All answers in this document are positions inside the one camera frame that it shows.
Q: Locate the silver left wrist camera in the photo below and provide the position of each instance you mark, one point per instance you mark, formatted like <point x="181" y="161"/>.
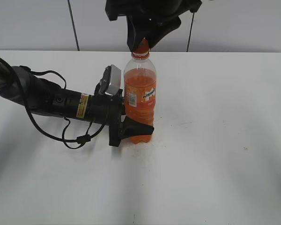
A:
<point x="111" y="81"/>

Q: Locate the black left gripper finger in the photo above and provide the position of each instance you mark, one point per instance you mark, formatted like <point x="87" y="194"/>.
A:
<point x="131" y="128"/>

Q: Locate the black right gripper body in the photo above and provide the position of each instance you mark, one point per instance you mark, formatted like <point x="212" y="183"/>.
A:
<point x="152" y="12"/>

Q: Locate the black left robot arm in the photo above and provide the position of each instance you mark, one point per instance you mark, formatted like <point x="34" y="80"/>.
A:
<point x="28" y="88"/>

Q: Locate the orange bottle cap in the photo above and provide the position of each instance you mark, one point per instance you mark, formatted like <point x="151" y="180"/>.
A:
<point x="142" y="51"/>

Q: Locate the orange Mirinda soda bottle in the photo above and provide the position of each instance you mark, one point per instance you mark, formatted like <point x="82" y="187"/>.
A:
<point x="140" y="90"/>

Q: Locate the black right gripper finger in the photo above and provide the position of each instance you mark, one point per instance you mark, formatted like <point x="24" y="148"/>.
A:
<point x="137" y="30"/>
<point x="158" y="30"/>

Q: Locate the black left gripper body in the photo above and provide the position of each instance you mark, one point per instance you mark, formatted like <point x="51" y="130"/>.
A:
<point x="107" y="109"/>

